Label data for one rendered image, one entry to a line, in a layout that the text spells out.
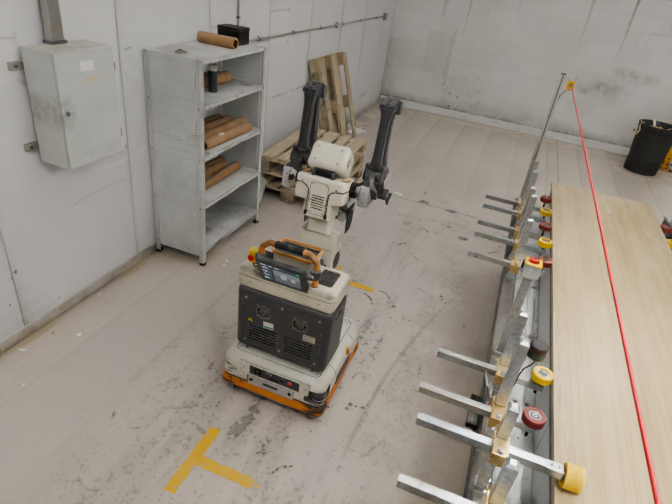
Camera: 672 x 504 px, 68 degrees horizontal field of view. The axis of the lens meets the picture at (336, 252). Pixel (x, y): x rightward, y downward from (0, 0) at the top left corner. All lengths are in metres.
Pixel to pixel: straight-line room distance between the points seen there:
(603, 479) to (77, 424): 2.40
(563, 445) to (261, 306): 1.54
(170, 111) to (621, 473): 3.20
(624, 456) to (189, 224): 3.10
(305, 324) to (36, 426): 1.46
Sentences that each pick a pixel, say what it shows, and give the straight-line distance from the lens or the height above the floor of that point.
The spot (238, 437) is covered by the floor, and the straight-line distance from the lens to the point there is 2.84.
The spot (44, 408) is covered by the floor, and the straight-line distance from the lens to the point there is 3.15.
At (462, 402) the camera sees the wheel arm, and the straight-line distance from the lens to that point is 2.00.
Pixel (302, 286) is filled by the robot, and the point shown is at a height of 0.84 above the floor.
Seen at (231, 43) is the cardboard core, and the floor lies 1.59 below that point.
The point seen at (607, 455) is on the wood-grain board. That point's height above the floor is 0.90.
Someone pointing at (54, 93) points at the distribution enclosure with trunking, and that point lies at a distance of 2.99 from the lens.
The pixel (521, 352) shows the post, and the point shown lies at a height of 1.13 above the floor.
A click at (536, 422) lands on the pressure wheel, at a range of 1.98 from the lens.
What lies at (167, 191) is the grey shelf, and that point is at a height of 0.56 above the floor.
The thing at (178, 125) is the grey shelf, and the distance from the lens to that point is 3.70.
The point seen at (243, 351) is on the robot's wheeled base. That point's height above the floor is 0.28.
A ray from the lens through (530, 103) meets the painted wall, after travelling 9.35.
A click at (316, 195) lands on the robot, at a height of 1.14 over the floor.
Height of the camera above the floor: 2.22
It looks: 31 degrees down
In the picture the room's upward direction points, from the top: 8 degrees clockwise
